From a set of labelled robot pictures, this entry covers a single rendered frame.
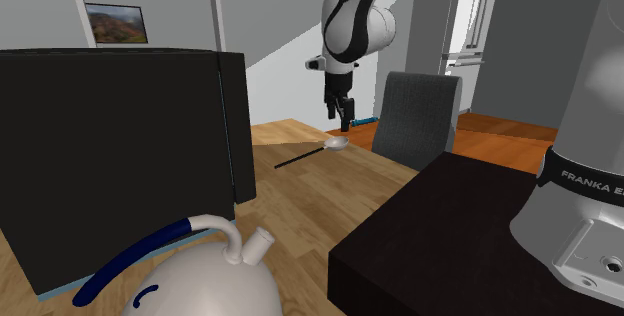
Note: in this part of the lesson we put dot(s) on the grey refrigerator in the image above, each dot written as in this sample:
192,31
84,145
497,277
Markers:
429,22

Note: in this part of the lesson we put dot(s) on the blue cylinder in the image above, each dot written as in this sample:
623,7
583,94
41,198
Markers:
365,121

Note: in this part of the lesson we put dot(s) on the grey chair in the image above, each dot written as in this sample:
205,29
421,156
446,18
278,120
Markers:
414,120

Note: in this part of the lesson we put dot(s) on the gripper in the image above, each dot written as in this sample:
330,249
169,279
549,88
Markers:
339,86

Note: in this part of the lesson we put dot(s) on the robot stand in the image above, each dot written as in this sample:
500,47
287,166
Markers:
438,237

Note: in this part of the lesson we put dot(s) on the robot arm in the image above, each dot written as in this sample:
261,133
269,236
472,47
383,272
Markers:
382,26

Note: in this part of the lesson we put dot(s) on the framed landscape wall picture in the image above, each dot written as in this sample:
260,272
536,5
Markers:
117,23

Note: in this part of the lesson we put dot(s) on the large black box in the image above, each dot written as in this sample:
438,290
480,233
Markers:
112,159

